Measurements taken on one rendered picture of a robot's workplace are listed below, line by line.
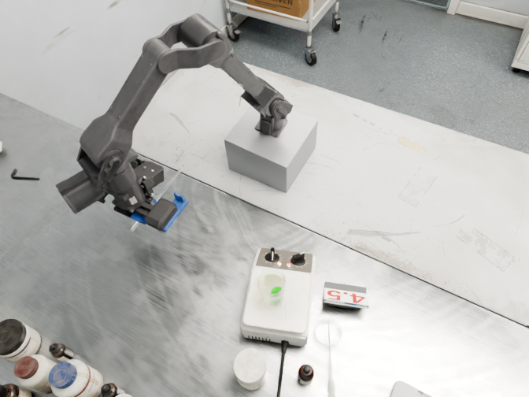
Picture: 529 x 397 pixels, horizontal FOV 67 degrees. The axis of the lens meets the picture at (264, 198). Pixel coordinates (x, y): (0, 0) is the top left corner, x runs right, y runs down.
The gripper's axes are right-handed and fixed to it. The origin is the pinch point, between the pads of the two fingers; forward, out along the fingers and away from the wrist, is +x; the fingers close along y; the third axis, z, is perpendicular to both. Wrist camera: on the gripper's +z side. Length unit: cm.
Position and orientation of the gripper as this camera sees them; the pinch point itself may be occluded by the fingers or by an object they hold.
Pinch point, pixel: (140, 213)
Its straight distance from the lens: 91.4
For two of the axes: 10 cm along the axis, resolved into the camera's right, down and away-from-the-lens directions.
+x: 0.5, 5.7, 8.2
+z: 4.7, -7.4, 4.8
